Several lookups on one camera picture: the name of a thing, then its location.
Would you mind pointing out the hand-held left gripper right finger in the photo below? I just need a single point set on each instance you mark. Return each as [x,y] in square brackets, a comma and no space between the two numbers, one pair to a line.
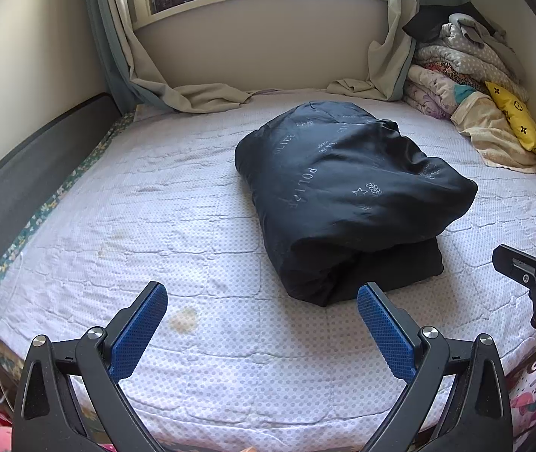
[385,334]

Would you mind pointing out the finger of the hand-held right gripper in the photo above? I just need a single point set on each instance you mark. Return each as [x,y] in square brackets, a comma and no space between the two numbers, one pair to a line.
[515,263]

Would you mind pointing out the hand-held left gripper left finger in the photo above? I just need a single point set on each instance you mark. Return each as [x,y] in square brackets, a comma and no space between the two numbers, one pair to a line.
[138,329]

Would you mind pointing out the dark padded jacket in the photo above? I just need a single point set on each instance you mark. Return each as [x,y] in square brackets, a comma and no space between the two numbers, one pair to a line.
[343,188]

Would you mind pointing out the white quilted bed cover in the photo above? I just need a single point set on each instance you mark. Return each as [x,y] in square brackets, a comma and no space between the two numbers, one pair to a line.
[155,226]

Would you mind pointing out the yellow patterned pillow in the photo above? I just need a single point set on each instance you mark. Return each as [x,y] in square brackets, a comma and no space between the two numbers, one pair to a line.
[519,117]

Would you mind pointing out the cream blanket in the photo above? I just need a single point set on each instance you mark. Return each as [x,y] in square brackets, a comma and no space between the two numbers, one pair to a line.
[489,127]

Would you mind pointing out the purple floral blanket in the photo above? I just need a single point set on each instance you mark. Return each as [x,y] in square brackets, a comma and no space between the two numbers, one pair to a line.
[432,99]

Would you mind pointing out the pile of folded blankets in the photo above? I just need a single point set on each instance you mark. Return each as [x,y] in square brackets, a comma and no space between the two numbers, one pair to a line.
[479,66]

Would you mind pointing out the grey headboard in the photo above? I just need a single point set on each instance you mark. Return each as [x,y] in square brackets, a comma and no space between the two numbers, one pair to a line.
[37,160]

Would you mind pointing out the grey garment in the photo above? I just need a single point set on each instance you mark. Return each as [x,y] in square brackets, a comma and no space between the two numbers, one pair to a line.
[470,28]

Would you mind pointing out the black garment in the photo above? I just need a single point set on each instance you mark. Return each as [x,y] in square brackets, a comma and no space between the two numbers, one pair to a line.
[432,21]

